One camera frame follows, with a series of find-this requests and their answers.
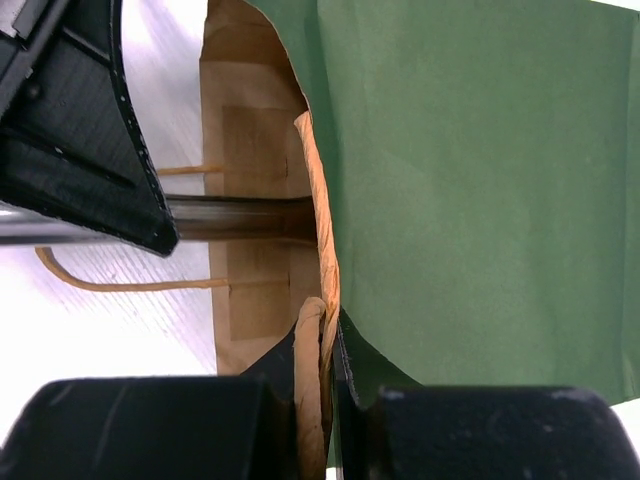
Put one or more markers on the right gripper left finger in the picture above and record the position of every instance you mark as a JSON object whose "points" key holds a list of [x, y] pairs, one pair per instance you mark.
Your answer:
{"points": [[160, 427]]}

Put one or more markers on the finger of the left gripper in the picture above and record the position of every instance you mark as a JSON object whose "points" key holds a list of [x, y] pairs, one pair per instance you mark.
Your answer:
{"points": [[71, 146]]}

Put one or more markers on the metal tongs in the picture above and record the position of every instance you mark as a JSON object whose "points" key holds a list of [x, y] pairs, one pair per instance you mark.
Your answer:
{"points": [[198, 218]]}

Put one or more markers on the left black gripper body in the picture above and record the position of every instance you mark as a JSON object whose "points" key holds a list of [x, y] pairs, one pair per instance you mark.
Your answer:
{"points": [[26, 29]]}

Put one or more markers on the green brown paper bag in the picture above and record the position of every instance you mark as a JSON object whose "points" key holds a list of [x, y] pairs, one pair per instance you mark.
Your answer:
{"points": [[474, 171]]}

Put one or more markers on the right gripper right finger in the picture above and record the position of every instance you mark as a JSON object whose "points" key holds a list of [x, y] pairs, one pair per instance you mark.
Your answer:
{"points": [[388, 426]]}

